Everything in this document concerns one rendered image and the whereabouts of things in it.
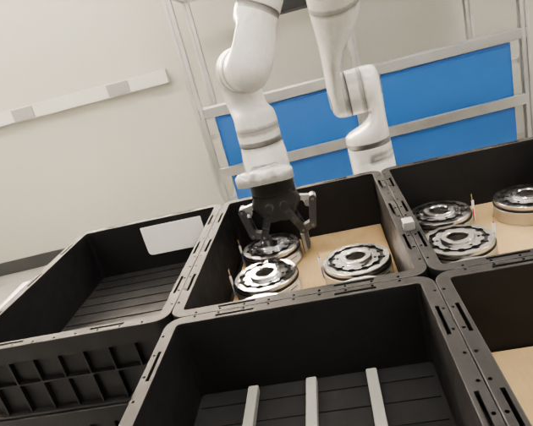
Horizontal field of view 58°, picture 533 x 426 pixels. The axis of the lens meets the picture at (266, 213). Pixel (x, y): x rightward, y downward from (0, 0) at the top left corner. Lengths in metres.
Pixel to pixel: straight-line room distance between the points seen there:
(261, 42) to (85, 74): 2.90
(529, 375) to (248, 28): 0.57
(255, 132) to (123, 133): 2.86
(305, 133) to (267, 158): 1.81
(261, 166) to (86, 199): 3.09
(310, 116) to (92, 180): 1.82
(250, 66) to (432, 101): 2.01
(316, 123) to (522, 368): 2.12
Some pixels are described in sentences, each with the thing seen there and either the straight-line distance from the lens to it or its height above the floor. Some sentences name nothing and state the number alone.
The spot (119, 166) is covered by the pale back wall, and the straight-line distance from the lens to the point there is 3.65.
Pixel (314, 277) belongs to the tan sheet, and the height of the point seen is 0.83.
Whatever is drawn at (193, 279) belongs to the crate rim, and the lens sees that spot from 0.68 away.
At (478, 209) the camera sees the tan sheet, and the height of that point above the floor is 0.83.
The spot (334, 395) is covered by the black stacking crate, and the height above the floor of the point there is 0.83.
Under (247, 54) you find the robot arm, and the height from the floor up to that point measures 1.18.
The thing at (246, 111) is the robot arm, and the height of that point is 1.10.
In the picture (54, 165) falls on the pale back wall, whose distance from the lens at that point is 3.81.
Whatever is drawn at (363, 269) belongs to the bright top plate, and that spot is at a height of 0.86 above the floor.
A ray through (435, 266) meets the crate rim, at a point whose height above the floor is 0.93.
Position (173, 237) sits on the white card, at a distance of 0.97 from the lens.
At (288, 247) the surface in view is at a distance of 0.84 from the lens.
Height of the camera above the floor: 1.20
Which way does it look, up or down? 19 degrees down
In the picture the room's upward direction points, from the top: 15 degrees counter-clockwise
